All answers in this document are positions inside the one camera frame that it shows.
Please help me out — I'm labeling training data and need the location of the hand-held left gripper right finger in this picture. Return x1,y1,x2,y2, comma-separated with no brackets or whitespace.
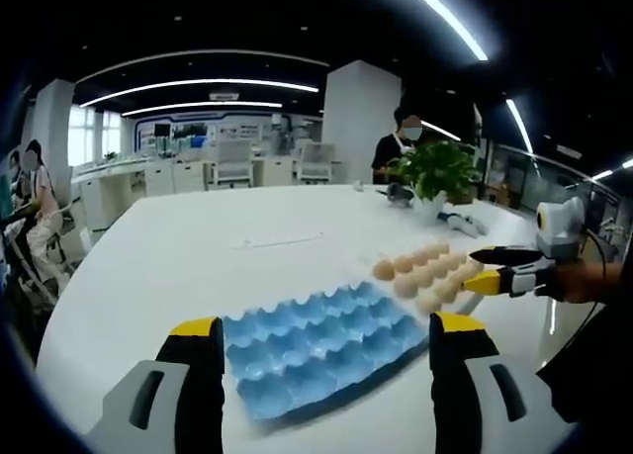
428,311,580,454

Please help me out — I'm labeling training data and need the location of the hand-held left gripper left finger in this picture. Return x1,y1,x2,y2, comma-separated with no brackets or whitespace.
86,317,226,454

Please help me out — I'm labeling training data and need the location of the cluster of brown eggs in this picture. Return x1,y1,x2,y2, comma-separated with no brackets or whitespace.
371,242,486,315

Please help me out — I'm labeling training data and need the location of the blue egg tray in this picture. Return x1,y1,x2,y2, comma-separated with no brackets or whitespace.
221,281,430,424

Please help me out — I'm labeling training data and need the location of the person's right hand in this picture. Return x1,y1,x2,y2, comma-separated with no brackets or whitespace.
536,260,607,305

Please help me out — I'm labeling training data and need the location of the white and blue device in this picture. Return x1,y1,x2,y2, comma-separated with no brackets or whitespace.
437,210,490,238

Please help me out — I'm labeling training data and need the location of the white table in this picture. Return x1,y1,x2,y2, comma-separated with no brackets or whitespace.
37,181,594,454

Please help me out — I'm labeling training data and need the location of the ceiling light strip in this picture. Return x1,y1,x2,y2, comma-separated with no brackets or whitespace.
505,97,536,154
120,100,284,119
395,0,490,62
79,77,320,109

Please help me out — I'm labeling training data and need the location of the green potted plant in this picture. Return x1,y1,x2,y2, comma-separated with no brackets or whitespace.
389,139,485,216

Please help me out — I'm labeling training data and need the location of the dark device on table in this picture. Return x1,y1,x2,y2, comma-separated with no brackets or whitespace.
376,181,417,207

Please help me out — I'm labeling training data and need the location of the person's black clothing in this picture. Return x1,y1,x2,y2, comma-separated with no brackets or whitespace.
536,295,633,425

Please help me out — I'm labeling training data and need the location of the thin clear strip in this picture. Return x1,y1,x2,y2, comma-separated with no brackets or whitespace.
231,230,326,250

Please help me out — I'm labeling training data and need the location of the grey chair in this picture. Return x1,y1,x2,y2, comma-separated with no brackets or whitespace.
46,199,93,272

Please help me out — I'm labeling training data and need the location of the white desk row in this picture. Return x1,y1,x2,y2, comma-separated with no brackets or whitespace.
72,155,212,230

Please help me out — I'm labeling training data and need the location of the white office chair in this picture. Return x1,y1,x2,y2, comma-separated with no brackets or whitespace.
214,139,254,189
298,141,338,184

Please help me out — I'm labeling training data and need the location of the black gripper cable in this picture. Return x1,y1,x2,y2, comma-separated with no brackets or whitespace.
563,227,610,354

